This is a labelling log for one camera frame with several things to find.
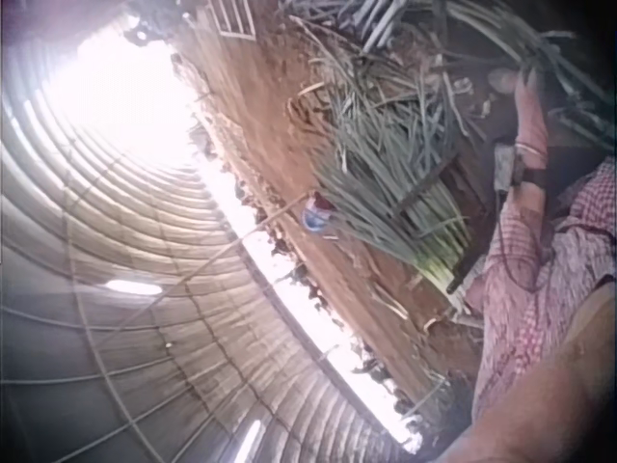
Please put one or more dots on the stack of trimmed green onions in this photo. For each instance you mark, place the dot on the stack of trimmed green onions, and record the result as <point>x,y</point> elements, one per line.
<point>385,212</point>

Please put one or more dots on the person's left fingers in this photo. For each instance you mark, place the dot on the person's left fingers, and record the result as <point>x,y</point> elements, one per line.
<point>501,78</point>

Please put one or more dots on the bunch of green onions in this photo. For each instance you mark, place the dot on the bunch of green onions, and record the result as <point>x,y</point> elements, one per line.
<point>511,34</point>

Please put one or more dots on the person's left hand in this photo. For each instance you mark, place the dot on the person's left hand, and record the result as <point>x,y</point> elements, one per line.
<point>530,116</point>

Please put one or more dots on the row of dark plants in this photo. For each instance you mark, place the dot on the row of dark plants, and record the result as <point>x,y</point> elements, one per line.
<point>308,289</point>

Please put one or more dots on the black wrist band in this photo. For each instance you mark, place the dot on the black wrist band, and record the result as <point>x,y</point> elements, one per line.
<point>532,177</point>

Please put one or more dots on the grey rectangular tool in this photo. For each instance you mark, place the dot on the grey rectangular tool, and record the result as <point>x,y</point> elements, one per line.
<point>504,168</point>

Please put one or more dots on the blue red white can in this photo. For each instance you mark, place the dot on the blue red white can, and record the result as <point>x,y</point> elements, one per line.
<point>316,214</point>

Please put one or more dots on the white slatted frame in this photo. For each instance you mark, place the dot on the white slatted frame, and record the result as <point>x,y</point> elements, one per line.
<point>234,19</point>

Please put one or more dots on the heap of loose green onions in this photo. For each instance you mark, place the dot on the heap of loose green onions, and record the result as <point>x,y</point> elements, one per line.
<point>385,96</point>

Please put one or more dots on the thin bamboo stick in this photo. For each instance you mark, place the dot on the thin bamboo stick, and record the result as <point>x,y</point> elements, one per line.
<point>270,222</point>

